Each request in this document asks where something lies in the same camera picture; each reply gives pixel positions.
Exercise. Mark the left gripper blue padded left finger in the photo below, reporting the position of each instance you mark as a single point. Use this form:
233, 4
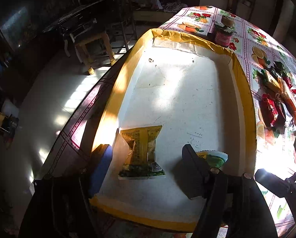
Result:
100, 167

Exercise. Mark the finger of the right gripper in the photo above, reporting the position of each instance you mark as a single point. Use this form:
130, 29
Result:
279, 187

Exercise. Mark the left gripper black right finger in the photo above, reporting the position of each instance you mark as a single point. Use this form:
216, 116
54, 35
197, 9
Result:
197, 177

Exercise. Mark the yellow green pea snack bag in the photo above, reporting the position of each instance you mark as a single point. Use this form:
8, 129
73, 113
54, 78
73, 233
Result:
140, 162

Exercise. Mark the red candy packet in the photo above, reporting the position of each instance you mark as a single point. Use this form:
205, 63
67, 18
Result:
269, 111

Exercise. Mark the orange cracker package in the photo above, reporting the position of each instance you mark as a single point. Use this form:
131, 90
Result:
288, 98

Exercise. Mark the green yellow cracker package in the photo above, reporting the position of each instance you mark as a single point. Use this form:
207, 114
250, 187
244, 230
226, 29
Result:
270, 82

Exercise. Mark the yellow-rimmed white cardboard tray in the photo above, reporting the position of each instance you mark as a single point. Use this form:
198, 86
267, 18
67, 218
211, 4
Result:
199, 94

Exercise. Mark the red wrapped candy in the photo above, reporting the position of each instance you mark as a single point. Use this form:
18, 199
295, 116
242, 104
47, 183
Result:
289, 83

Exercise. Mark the wooden stool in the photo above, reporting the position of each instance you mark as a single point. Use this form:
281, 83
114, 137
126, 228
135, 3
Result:
94, 48

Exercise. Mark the dark jar with pink label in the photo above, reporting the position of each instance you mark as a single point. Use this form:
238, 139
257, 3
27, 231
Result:
223, 31

